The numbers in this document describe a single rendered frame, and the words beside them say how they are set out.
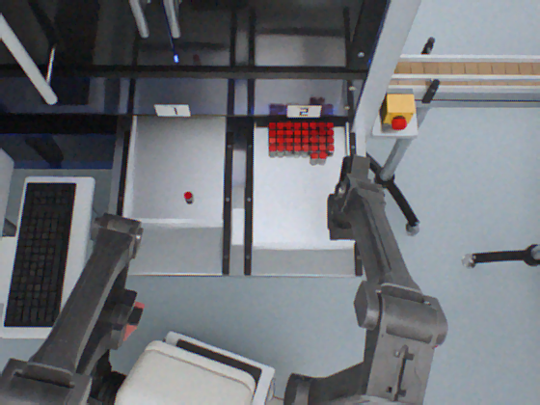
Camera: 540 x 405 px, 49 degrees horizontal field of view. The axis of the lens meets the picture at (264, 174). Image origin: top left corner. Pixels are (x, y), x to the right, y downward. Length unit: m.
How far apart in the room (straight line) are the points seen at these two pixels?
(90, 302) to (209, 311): 1.51
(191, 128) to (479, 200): 1.43
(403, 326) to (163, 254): 0.91
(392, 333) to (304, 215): 0.84
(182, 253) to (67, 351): 0.75
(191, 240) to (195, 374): 0.58
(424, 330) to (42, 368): 0.49
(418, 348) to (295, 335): 1.63
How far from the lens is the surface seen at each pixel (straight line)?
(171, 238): 1.58
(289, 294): 2.43
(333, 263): 1.56
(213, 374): 1.06
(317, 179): 1.62
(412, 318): 0.79
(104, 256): 1.01
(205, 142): 1.66
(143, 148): 1.68
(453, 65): 1.80
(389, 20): 1.24
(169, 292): 2.45
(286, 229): 1.57
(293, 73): 1.38
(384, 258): 0.88
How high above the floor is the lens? 2.39
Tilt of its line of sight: 68 degrees down
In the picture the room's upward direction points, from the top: straight up
